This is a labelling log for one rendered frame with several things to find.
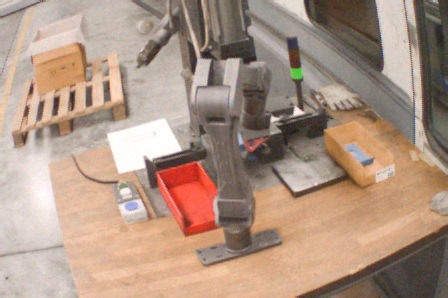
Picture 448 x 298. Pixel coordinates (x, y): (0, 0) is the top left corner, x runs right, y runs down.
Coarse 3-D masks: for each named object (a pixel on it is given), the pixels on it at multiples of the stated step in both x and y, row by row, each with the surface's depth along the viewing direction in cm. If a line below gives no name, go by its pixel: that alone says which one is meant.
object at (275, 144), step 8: (280, 136) 190; (272, 144) 190; (280, 144) 191; (208, 152) 190; (256, 152) 195; (272, 152) 191; (280, 152) 192; (208, 160) 192; (264, 160) 191; (272, 160) 192; (216, 176) 188
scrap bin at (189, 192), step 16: (160, 176) 183; (176, 176) 185; (192, 176) 187; (208, 176) 178; (176, 192) 183; (192, 192) 182; (208, 192) 181; (176, 208) 166; (192, 208) 175; (208, 208) 174; (192, 224) 169; (208, 224) 165
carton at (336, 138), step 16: (336, 128) 192; (352, 128) 194; (336, 144) 184; (368, 144) 187; (336, 160) 187; (352, 160) 175; (384, 160) 178; (352, 176) 177; (368, 176) 172; (384, 176) 174
